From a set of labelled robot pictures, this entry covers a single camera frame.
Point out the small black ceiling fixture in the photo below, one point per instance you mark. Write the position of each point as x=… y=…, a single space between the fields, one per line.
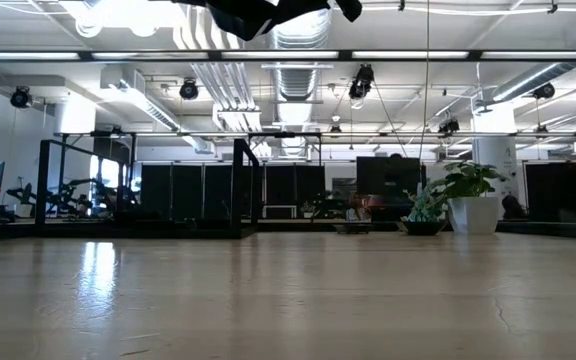
x=401 y=5
x=552 y=6

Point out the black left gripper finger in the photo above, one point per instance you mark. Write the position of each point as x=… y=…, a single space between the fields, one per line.
x=288 y=9
x=238 y=17

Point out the small background plant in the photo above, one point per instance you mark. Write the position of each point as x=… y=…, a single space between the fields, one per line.
x=309 y=207

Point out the round black plate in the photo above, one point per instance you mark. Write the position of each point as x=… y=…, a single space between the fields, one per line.
x=420 y=228

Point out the silver spiral air duct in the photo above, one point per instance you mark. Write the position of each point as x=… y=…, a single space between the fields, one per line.
x=313 y=35
x=528 y=82

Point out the black background rig frame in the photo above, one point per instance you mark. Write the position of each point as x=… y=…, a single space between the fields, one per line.
x=103 y=133
x=283 y=134

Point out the black ceiling spotlight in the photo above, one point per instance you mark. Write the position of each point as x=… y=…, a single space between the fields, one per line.
x=188 y=90
x=544 y=91
x=361 y=82
x=448 y=126
x=20 y=97

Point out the black office chair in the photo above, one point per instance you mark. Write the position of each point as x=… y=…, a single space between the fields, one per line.
x=515 y=207

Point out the white round column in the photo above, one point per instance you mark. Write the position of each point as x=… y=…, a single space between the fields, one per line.
x=498 y=150

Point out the long black light bar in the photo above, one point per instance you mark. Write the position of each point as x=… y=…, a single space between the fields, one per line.
x=213 y=55

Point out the white ceiling air unit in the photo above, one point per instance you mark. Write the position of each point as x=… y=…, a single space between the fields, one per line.
x=123 y=80

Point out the black background robot arm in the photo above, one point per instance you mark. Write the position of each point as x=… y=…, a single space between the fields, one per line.
x=68 y=192

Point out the large black screen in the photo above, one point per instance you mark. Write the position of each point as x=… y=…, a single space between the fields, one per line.
x=388 y=175

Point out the black mesh tray rack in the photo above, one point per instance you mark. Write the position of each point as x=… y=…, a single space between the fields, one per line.
x=138 y=232

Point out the small black ceiling lamp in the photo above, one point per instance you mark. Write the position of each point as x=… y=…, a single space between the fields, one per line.
x=541 y=130
x=335 y=130

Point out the green plant in white pot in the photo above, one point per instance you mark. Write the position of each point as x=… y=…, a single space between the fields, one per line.
x=474 y=215

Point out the red box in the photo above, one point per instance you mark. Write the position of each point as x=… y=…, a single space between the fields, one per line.
x=375 y=201

